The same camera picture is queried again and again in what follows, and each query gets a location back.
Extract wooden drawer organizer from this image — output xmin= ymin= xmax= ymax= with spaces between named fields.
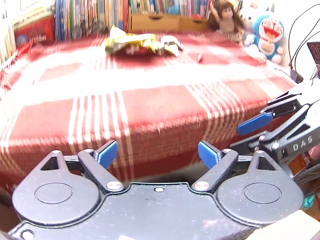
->
xmin=129 ymin=14 xmax=208 ymax=33

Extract blue Doraemon plush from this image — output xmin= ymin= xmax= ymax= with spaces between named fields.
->
xmin=246 ymin=12 xmax=285 ymax=64

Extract large yellow foil snack bag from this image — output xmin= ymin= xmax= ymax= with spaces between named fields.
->
xmin=103 ymin=25 xmax=164 ymax=55

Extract left row upright books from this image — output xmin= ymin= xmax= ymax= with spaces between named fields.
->
xmin=55 ymin=0 xmax=129 ymax=42

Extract blue yarn flower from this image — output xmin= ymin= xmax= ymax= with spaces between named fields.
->
xmin=167 ymin=4 xmax=181 ymax=15

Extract white blue snack packet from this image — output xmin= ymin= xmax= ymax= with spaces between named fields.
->
xmin=161 ymin=35 xmax=184 ymax=57

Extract brown haired doll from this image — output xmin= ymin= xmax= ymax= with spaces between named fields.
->
xmin=208 ymin=1 xmax=245 ymax=47

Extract far left upright books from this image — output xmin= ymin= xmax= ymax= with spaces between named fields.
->
xmin=0 ymin=21 xmax=16 ymax=64

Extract red box with print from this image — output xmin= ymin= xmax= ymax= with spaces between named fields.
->
xmin=14 ymin=15 xmax=55 ymax=49

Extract red white plaid tablecloth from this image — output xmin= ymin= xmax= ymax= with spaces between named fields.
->
xmin=1 ymin=32 xmax=293 ymax=195

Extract white pink bunny plush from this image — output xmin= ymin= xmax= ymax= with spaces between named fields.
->
xmin=239 ymin=7 xmax=258 ymax=49

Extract stack of flat books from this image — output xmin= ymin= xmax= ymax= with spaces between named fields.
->
xmin=14 ymin=5 xmax=55 ymax=30

